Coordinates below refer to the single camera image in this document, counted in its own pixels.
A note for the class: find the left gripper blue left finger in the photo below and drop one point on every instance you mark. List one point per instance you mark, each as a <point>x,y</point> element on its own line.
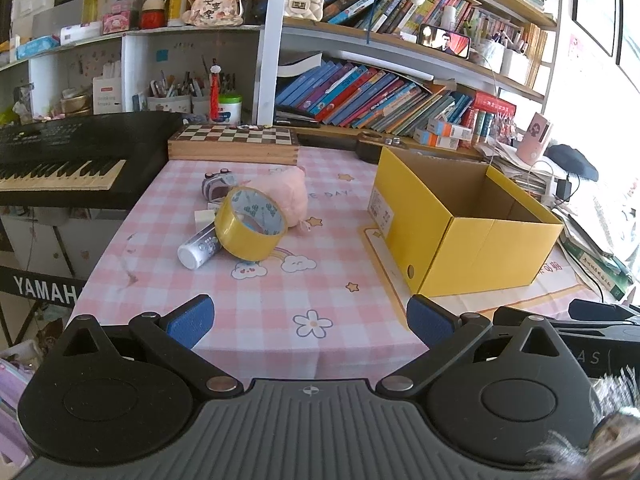
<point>190,322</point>

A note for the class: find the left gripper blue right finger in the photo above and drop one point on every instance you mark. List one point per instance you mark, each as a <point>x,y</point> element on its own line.
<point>430,322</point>

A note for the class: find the white spray bottle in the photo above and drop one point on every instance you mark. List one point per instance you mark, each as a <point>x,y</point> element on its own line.
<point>198,249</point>

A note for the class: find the yellow packing tape roll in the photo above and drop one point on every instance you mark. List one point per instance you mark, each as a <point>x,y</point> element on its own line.
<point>249,224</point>

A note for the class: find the pink plush toy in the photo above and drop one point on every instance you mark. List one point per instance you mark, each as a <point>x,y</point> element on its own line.
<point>287,188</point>

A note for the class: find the white charger cube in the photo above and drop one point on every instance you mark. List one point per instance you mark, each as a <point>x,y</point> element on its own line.
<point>203,218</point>

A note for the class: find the green thick dictionary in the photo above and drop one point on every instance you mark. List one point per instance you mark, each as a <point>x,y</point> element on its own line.
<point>608,275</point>

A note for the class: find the yellow cardboard box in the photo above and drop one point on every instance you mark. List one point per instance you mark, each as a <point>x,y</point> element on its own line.
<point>454,226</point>

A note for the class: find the pink checkered tablecloth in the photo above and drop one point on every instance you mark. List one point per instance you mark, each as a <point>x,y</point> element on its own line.
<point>327,303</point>

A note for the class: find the black power adapter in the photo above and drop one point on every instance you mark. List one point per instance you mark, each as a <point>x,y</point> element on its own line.
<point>564,190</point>

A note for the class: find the black cap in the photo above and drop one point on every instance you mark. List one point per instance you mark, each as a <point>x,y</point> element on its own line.
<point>572,161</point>

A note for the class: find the black Yamaha keyboard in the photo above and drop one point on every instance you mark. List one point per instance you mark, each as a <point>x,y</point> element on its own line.
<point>98,161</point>

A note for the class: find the wooden chess board box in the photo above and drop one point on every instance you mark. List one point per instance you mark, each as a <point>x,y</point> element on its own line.
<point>223,143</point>

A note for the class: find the brown wooden small box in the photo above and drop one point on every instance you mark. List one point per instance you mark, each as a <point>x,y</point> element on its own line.
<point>369,145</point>

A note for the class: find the orange white medicine box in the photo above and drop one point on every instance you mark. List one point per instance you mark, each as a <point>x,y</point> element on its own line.
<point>449,130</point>

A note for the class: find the pink cylindrical cup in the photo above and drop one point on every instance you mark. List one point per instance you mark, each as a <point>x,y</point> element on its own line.
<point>535,140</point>

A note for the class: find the green lid white jar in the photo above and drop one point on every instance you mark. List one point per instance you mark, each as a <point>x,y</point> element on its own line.
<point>230,108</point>

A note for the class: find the red thick book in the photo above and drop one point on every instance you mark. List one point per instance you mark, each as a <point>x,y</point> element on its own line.
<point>491,104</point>

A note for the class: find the smartphone on shelf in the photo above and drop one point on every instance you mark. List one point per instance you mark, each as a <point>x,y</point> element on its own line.
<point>444,41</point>

